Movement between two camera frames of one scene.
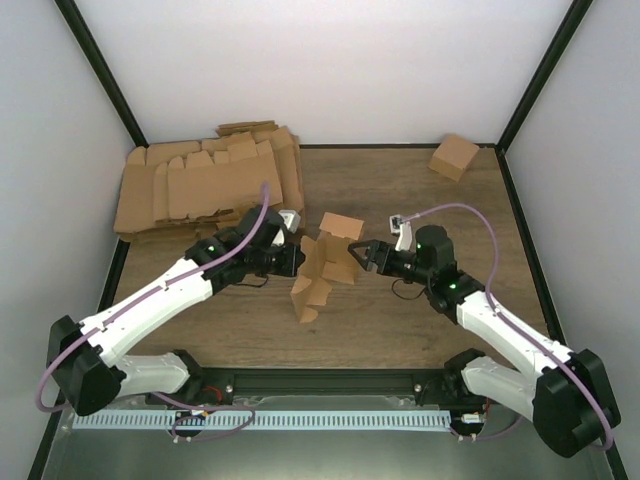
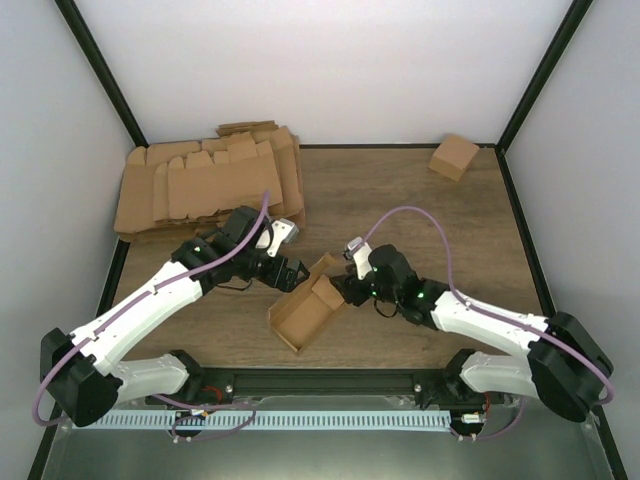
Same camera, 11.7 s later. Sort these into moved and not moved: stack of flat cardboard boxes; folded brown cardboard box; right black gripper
Moved: right black gripper
Not moved: folded brown cardboard box; stack of flat cardboard boxes
